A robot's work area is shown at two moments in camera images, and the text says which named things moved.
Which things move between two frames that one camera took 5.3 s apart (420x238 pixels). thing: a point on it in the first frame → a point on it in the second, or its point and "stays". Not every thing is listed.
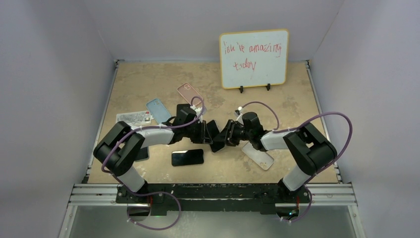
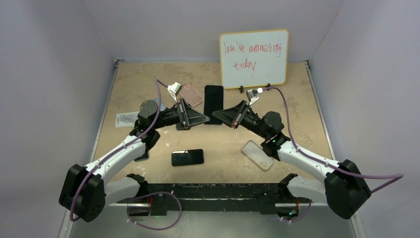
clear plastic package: (134, 119) stays
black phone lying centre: (194, 156) stays
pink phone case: (188, 92) stays
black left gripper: (203, 137) → (190, 117)
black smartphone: (218, 138) → (213, 102)
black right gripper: (228, 128) → (234, 116)
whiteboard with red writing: (254, 58) stays
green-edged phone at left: (143, 154) stays
